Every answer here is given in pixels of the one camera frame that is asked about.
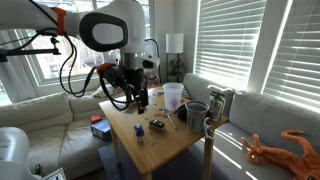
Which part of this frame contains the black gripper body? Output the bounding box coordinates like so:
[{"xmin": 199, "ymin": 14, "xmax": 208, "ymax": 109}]
[{"xmin": 125, "ymin": 68, "xmax": 148, "ymax": 92}]

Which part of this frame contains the santa doll figure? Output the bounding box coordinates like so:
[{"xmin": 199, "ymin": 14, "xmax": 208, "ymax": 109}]
[{"xmin": 146, "ymin": 68, "xmax": 162, "ymax": 86}]

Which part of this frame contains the wooden side table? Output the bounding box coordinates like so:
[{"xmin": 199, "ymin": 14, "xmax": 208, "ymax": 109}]
[{"xmin": 98, "ymin": 84, "xmax": 230, "ymax": 180}]

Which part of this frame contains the large glass window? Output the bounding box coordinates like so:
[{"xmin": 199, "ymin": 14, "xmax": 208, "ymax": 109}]
[{"xmin": 14, "ymin": 0, "xmax": 152, "ymax": 88}]

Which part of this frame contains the white leather sofa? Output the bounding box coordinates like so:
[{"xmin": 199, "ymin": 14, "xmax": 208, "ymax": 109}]
[{"xmin": 0, "ymin": 87, "xmax": 116, "ymax": 180}]

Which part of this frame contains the orange curved tool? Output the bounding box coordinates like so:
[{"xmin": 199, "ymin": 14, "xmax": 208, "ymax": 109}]
[{"xmin": 240, "ymin": 129, "xmax": 320, "ymax": 180}]

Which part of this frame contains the green house plant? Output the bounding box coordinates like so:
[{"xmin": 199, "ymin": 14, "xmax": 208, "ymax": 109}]
[{"xmin": 167, "ymin": 54, "xmax": 188, "ymax": 83}]

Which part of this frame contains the steel tumbler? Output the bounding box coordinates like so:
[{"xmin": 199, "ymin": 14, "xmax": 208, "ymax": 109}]
[{"xmin": 184, "ymin": 100, "xmax": 210, "ymax": 135}]

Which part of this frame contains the gray fabric sofa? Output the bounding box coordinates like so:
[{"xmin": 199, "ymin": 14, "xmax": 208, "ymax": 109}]
[{"xmin": 182, "ymin": 72, "xmax": 320, "ymax": 180}]

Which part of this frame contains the clear bag green label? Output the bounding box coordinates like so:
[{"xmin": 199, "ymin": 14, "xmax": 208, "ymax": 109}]
[{"xmin": 208, "ymin": 90, "xmax": 227, "ymax": 122}]

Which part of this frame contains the yellow patterned cloth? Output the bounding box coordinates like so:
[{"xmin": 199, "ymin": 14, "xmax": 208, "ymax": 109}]
[{"xmin": 92, "ymin": 84, "xmax": 118, "ymax": 99}]

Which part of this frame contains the green toy car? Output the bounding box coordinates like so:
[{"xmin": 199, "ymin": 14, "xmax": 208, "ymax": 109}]
[{"xmin": 148, "ymin": 118, "xmax": 166, "ymax": 129}]

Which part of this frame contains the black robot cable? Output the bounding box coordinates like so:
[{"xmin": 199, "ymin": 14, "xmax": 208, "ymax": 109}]
[{"xmin": 0, "ymin": 28, "xmax": 141, "ymax": 112}]

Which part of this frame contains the orange velcro strap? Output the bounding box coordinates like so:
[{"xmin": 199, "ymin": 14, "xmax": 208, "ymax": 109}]
[{"xmin": 52, "ymin": 7, "xmax": 67, "ymax": 36}]

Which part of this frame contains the blue toy car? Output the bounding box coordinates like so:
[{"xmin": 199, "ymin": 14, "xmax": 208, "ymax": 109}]
[{"xmin": 133, "ymin": 124, "xmax": 145, "ymax": 135}]

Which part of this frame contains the gray vertical post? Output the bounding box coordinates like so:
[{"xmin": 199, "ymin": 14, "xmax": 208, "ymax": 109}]
[{"xmin": 202, "ymin": 116, "xmax": 215, "ymax": 180}]

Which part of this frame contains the clear plastic cup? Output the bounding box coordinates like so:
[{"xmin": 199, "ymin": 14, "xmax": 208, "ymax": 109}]
[{"xmin": 162, "ymin": 82, "xmax": 185, "ymax": 112}]

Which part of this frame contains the blue cardboard box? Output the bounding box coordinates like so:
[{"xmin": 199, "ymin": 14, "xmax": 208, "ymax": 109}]
[{"xmin": 90, "ymin": 118, "xmax": 113, "ymax": 142}]

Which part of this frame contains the white shade floor lamp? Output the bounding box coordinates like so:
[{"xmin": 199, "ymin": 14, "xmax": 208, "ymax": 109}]
[{"xmin": 165, "ymin": 32, "xmax": 185, "ymax": 84}]

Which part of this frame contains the metal spoon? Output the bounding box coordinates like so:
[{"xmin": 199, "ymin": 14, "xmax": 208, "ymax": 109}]
[{"xmin": 161, "ymin": 109, "xmax": 178, "ymax": 131}]

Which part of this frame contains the red small box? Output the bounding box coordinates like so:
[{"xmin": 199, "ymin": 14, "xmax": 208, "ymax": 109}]
[{"xmin": 89, "ymin": 113, "xmax": 105, "ymax": 125}]

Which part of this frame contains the white window blind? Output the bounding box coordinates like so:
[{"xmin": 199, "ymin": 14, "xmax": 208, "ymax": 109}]
[
  {"xmin": 193, "ymin": 0, "xmax": 268, "ymax": 91},
  {"xmin": 261, "ymin": 0, "xmax": 320, "ymax": 113}
]

